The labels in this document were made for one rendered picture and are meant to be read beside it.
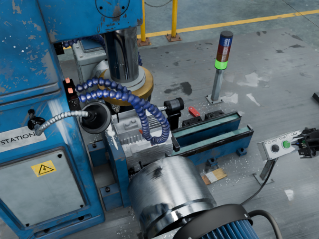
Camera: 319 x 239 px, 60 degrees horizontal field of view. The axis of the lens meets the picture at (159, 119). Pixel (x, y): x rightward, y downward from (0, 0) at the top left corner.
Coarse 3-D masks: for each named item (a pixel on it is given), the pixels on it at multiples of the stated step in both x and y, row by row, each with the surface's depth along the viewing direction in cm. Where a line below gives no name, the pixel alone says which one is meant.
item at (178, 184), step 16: (160, 160) 87; (176, 160) 88; (144, 176) 86; (160, 176) 84; (176, 176) 84; (192, 176) 86; (128, 192) 92; (144, 192) 84; (160, 192) 81; (176, 192) 80; (192, 192) 81; (208, 192) 85; (144, 208) 82; (160, 208) 78; (176, 208) 78; (192, 208) 78; (208, 208) 80; (144, 224) 81; (160, 224) 78; (176, 224) 78
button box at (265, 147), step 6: (288, 132) 110; (294, 132) 106; (300, 132) 107; (270, 138) 108; (276, 138) 104; (282, 138) 105; (288, 138) 105; (258, 144) 107; (264, 144) 103; (270, 144) 103; (276, 144) 104; (282, 144) 104; (264, 150) 104; (270, 150) 103; (282, 150) 104; (288, 150) 104; (264, 156) 105; (270, 156) 102; (276, 156) 103
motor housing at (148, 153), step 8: (152, 120) 107; (152, 128) 106; (160, 128) 106; (152, 136) 106; (144, 144) 105; (168, 144) 106; (128, 152) 103; (144, 152) 105; (152, 152) 106; (160, 152) 107; (168, 152) 109; (128, 160) 103; (136, 160) 105; (144, 160) 107; (152, 160) 110
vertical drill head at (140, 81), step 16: (112, 32) 72; (128, 32) 72; (112, 48) 75; (128, 48) 76; (112, 64) 80; (128, 64) 79; (112, 80) 84; (128, 80) 83; (144, 80) 86; (144, 96) 85
